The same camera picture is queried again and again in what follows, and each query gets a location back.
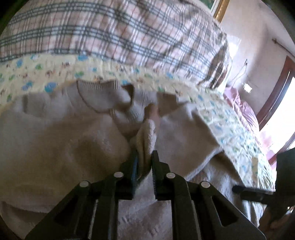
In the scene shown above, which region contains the beige knit sweater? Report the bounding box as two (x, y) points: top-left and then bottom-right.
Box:
(0, 78), (259, 240)

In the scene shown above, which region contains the gold framed picture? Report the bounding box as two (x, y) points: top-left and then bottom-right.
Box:
(201, 0), (230, 22)

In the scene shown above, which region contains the plaid pink grey pillow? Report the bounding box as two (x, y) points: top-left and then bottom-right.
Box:
(1, 1), (230, 89)

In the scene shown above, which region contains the yellow bear print quilt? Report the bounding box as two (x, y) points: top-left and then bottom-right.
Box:
(1, 54), (275, 190)

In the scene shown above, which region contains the white wall socket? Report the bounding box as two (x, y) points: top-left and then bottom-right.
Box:
(243, 83), (253, 93)

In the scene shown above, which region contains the right hand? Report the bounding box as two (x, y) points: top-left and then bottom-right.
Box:
(258, 207), (291, 232)

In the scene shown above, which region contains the pink crumpled blanket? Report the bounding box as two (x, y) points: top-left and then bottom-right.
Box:
(223, 87), (273, 161)

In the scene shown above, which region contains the brown wooden window frame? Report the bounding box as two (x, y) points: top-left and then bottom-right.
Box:
(257, 56), (294, 165)

